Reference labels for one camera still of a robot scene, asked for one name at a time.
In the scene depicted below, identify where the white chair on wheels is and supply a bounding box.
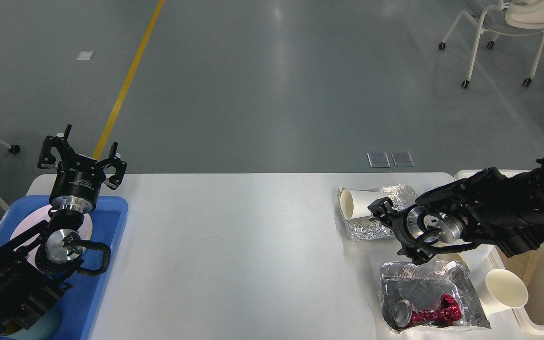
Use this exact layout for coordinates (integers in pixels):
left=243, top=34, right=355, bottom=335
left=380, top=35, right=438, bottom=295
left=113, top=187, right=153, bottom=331
left=438, top=0, right=544, bottom=89

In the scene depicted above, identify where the crumpled aluminium foil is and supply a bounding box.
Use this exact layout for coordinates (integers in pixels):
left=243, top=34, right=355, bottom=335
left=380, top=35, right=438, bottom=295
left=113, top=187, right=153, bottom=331
left=378, top=260, right=491, bottom=333
left=337, top=183, right=417, bottom=240

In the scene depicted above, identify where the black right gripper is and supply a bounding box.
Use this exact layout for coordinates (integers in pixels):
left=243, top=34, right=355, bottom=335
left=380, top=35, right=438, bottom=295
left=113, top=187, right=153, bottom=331
left=367, top=196, right=438, bottom=265

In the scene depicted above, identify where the teal mug yellow inside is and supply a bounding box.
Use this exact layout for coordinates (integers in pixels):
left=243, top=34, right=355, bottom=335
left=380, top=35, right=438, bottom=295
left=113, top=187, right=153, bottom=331
left=3, top=307, right=62, bottom=340

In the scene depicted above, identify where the brown paper bag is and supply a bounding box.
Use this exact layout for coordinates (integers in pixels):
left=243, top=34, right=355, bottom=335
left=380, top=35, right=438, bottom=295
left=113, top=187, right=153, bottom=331
left=497, top=249, right=541, bottom=288

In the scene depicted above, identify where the white paper cup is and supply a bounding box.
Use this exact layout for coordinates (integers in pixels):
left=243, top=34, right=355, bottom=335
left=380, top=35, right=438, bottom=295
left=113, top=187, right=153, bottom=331
left=475, top=268, right=529, bottom=315
left=339, top=189, right=387, bottom=221

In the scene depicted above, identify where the crumpled aluminium foil lower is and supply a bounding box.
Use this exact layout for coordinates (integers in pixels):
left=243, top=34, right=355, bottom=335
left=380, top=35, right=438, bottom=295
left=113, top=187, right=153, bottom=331
left=378, top=260, right=491, bottom=333

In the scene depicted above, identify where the white paper cup lower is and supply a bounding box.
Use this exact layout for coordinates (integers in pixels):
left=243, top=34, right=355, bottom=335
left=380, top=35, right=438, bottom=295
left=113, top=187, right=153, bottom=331
left=475, top=268, right=529, bottom=315

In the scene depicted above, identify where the pink plate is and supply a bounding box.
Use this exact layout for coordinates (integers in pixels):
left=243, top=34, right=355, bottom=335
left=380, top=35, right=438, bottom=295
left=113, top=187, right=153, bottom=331
left=9, top=205, right=85, bottom=267

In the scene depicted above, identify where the crumpled aluminium foil upper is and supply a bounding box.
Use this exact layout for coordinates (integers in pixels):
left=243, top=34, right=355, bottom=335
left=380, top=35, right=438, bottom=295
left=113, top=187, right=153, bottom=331
left=337, top=183, right=417, bottom=240

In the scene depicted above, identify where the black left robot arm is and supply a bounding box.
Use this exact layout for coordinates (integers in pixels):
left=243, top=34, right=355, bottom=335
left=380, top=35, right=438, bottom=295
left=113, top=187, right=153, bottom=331
left=0, top=125, right=128, bottom=335

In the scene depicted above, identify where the white crumpled tissue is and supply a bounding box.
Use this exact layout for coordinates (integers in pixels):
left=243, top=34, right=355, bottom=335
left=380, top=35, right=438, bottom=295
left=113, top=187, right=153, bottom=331
left=438, top=245, right=493, bottom=272

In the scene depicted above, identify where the crushed red soda can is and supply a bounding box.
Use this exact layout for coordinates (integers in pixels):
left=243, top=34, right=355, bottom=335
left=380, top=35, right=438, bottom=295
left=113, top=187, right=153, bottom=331
left=393, top=294, right=463, bottom=330

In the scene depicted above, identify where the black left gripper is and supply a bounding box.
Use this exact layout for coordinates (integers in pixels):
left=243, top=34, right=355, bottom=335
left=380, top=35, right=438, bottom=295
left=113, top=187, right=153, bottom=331
left=37, top=124, right=128, bottom=214

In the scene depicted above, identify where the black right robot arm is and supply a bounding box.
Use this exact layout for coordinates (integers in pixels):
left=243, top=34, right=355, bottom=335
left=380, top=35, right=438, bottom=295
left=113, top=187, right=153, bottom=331
left=368, top=157, right=544, bottom=265

